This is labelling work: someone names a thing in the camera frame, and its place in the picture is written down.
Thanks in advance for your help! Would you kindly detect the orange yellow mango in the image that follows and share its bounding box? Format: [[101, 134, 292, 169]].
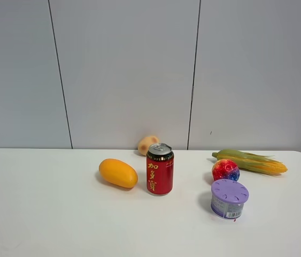
[[98, 158, 138, 188]]

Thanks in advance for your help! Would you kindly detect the tan potato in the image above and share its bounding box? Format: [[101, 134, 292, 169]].
[[137, 135, 159, 156]]

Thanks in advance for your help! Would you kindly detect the red blue glitter ball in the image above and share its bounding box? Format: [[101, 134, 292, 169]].
[[211, 159, 240, 182]]

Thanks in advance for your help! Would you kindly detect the red soda can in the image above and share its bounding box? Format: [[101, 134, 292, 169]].
[[146, 143, 174, 195]]

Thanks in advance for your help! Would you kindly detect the purple lidded air freshener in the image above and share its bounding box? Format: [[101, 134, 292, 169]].
[[211, 179, 249, 220]]

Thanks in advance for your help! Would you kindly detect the yellow corn cob with husk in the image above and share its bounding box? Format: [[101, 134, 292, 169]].
[[212, 149, 288, 176]]

